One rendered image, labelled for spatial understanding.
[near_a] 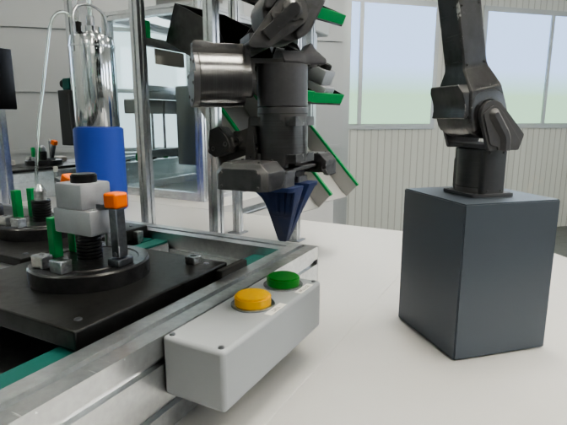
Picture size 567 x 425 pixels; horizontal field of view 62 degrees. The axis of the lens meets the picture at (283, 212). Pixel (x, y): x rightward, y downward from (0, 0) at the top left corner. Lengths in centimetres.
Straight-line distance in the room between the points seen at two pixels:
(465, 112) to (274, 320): 34
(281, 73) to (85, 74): 115
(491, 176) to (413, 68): 402
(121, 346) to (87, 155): 120
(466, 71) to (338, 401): 42
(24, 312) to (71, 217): 12
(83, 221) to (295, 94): 28
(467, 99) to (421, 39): 410
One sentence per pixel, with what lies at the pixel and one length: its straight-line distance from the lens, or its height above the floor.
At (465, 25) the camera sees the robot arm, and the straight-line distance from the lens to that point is 64.
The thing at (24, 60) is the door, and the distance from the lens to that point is 406.
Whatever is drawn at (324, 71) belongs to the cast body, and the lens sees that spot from 99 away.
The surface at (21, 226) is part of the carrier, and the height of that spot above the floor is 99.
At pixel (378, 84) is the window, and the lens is 448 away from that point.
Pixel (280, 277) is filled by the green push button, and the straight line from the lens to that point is 57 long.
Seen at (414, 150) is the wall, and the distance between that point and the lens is 470.
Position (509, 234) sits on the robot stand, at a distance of 64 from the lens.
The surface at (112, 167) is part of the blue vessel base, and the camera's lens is 162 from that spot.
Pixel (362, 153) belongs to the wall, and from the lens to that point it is 444.
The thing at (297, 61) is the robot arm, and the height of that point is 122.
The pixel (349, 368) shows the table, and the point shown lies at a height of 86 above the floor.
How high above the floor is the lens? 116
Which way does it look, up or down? 11 degrees down
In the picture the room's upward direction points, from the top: straight up
